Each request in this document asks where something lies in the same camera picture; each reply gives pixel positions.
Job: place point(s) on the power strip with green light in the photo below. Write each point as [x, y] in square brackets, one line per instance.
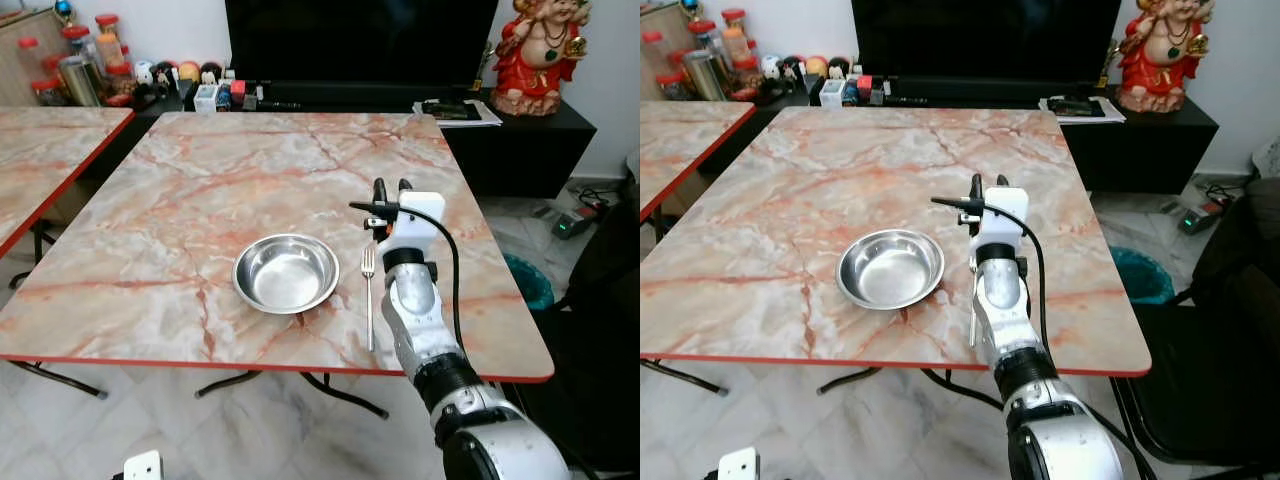
[1205, 217]
[575, 222]

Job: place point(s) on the stack of papers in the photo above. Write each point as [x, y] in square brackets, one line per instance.
[460, 112]
[1083, 108]

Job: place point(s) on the stainless steel bowl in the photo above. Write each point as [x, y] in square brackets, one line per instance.
[890, 270]
[285, 275]

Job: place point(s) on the black toy figurine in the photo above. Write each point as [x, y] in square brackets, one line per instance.
[166, 76]
[793, 71]
[839, 68]
[210, 73]

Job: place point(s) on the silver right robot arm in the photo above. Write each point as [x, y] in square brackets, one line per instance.
[1005, 310]
[420, 320]

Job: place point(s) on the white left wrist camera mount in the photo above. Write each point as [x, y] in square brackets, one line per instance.
[144, 466]
[740, 464]

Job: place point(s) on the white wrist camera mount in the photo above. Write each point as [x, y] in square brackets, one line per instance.
[144, 466]
[1005, 215]
[420, 215]
[740, 464]

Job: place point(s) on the steel tumbler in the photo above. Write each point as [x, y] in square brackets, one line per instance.
[706, 77]
[79, 82]

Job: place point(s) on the light wooden cabinet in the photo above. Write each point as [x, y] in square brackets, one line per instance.
[660, 50]
[20, 60]

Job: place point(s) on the red robed statue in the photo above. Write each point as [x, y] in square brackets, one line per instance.
[1165, 58]
[540, 60]

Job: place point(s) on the black chair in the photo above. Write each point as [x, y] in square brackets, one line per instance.
[600, 330]
[1220, 330]

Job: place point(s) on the marble-top folding table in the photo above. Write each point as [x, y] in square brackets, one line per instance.
[680, 140]
[50, 150]
[200, 180]
[850, 180]

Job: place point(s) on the black television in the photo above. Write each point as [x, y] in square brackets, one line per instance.
[985, 38]
[360, 40]

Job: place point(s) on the teal waste bin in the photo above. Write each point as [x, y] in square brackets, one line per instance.
[530, 285]
[1140, 278]

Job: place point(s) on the yellow toy figurine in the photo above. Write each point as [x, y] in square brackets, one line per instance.
[188, 72]
[815, 67]

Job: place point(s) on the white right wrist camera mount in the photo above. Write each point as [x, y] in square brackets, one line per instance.
[1005, 215]
[420, 215]

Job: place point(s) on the white toy figurine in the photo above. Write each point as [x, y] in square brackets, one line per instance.
[144, 76]
[772, 70]

